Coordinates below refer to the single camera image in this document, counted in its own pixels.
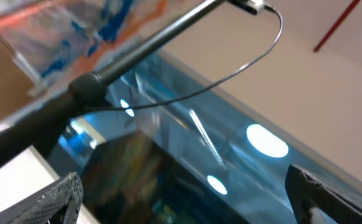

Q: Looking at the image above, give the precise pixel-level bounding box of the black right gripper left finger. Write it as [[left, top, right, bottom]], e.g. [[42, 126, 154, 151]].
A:
[[0, 172, 83, 224]]

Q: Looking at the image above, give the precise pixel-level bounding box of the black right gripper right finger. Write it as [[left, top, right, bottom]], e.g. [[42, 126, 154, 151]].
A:
[[285, 164, 362, 223]]

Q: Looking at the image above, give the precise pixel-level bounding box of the colourful painted sheet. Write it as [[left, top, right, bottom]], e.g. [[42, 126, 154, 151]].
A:
[[0, 0, 198, 96]]

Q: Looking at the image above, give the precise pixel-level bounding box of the red ceiling pipe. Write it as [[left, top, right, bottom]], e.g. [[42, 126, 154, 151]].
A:
[[313, 0, 361, 53]]

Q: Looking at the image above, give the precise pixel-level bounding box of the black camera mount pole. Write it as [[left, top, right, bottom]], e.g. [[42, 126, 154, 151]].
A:
[[0, 0, 223, 168]]

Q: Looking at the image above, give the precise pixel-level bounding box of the thin black camera cable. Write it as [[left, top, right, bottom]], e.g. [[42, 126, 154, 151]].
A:
[[83, 9, 283, 112]]

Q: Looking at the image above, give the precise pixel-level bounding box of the overhead camera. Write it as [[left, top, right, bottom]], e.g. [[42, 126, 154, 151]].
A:
[[227, 0, 277, 16]]

